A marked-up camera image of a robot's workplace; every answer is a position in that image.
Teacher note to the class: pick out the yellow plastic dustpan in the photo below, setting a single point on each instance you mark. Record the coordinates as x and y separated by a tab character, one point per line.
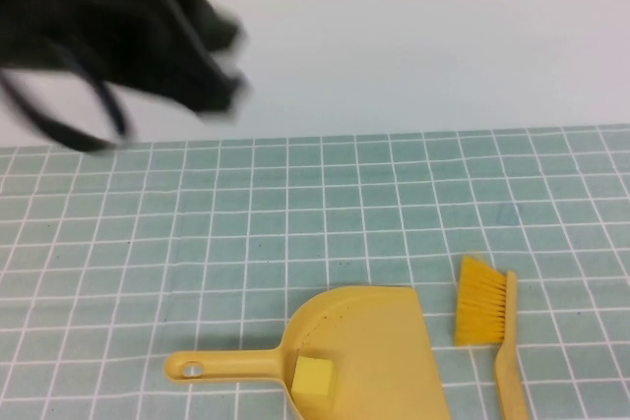
374	351

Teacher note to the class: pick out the yellow hand brush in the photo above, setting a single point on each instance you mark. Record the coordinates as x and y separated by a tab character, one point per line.
480	307

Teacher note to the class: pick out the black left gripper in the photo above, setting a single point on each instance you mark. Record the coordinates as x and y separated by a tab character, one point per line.
152	31

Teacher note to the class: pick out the grey black left Piper arm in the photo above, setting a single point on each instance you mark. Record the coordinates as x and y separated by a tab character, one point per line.
29	12

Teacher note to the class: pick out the small yellow foam cube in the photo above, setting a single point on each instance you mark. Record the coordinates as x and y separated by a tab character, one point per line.
312	376

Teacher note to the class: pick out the green checked tablecloth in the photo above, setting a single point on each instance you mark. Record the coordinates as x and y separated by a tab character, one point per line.
295	218

